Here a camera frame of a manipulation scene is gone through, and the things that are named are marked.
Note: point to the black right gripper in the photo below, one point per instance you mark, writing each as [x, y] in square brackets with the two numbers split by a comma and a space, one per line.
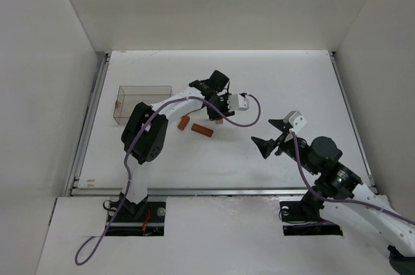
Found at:
[279, 140]

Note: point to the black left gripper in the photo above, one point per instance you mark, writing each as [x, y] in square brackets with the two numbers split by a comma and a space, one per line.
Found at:
[218, 113]

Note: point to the light wood rectangular block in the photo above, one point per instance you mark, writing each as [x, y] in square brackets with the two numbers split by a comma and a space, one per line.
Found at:
[219, 121]

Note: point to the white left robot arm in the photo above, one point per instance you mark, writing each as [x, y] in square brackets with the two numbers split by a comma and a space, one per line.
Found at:
[144, 134]

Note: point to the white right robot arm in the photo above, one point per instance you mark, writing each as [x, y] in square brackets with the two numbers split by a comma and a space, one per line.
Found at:
[339, 196]

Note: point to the red-brown long rectangular block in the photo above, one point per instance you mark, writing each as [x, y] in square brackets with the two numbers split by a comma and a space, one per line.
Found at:
[202, 130]

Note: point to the red-brown wooden cylinder block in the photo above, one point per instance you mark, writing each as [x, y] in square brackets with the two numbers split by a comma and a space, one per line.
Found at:
[183, 122]

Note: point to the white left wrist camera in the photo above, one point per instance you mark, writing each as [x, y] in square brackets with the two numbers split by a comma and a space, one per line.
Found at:
[238, 102]

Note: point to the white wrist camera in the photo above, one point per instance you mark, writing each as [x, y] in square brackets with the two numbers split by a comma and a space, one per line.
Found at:
[238, 102]
[295, 121]

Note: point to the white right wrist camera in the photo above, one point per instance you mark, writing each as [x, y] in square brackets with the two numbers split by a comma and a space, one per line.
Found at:
[295, 121]

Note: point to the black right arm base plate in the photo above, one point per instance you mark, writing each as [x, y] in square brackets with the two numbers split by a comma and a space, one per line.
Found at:
[297, 221]

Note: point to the aluminium table edge rail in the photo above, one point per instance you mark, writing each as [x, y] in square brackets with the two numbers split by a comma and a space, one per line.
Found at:
[89, 118]

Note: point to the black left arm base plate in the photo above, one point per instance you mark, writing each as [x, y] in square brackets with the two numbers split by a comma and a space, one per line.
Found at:
[149, 221]

